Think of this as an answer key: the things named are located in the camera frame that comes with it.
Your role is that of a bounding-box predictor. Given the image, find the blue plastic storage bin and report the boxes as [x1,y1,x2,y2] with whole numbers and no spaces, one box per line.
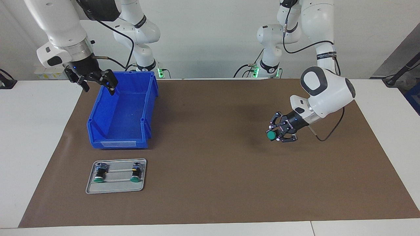
[87,71,159,150]

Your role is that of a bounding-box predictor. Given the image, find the black left base cables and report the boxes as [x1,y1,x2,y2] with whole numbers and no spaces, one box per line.
[234,49,265,78]

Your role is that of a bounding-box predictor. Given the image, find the brown table mat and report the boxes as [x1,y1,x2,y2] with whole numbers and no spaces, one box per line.
[18,79,420,228]

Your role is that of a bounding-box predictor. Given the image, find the black right base cables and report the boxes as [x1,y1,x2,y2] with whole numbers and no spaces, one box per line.
[125,62,172,79]

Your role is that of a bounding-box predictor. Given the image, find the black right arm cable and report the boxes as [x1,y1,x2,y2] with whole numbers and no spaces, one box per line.
[79,0,137,71]

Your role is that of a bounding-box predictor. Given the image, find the blue crate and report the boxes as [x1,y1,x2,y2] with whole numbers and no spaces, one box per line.
[404,82,420,116]

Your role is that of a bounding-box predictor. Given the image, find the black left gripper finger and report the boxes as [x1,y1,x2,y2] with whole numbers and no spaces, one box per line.
[274,130,298,143]
[268,111,290,130]

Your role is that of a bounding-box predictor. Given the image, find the silver metal tray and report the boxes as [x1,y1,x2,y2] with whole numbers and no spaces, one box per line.
[86,159,147,194]

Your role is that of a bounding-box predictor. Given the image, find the green push button blue base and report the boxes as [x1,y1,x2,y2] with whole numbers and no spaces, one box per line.
[93,163,109,183]

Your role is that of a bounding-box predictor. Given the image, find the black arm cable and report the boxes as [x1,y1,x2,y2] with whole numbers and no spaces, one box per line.
[282,0,346,142]
[79,0,137,71]

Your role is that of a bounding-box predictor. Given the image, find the green push button yellow ring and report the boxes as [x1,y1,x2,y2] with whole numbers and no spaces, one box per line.
[130,162,142,183]

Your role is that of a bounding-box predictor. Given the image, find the white wall socket box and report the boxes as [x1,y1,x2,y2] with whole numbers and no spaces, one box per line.
[34,63,72,80]

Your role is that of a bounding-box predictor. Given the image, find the black base cables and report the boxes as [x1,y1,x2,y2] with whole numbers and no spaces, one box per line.
[234,49,265,78]
[125,62,172,79]

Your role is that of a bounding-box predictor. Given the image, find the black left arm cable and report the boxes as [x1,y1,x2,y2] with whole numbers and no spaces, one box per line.
[282,0,346,142]

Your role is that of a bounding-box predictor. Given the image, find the black stand pole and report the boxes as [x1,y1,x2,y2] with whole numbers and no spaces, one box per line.
[382,52,420,87]

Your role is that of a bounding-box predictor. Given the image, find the black clamp mount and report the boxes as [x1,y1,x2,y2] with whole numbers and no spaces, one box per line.
[0,69,17,89]

